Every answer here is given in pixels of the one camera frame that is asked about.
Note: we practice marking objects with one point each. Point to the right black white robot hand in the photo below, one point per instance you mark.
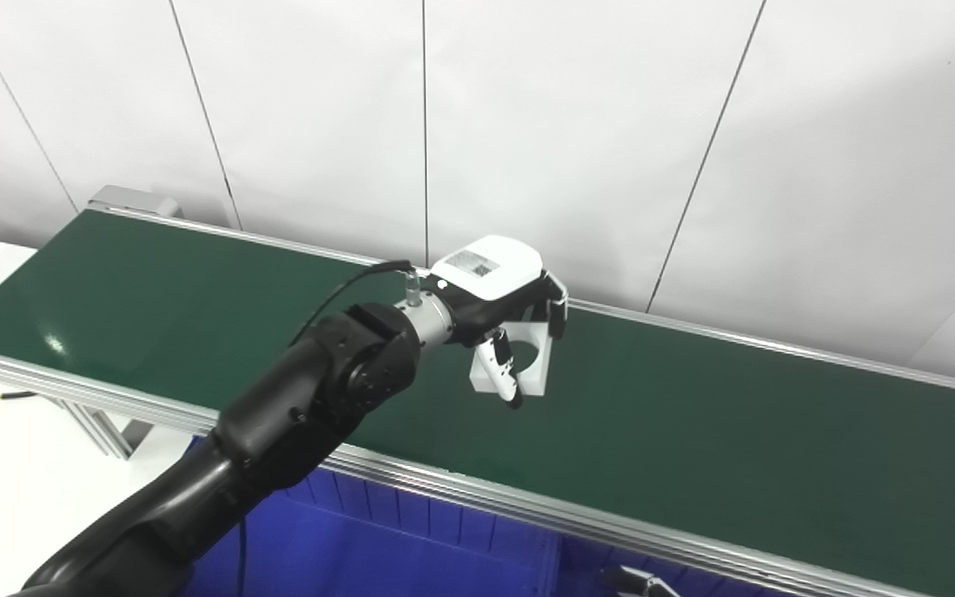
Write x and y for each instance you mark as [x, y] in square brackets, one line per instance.
[635, 584]

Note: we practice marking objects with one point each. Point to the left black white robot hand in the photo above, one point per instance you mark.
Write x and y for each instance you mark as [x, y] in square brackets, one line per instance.
[490, 269]

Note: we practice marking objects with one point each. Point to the white square part with hole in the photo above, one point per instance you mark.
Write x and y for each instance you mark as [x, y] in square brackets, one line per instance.
[537, 377]

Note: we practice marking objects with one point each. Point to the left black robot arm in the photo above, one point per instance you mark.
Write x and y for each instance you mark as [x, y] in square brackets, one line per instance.
[303, 406]

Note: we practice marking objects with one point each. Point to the blue plastic bin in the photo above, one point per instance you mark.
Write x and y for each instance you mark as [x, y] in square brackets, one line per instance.
[378, 547]
[585, 564]

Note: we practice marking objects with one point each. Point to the green conveyor belt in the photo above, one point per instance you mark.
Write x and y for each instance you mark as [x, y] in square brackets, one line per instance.
[734, 439]

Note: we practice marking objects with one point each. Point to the aluminium conveyor support leg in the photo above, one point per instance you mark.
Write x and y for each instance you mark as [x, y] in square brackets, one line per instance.
[104, 431]

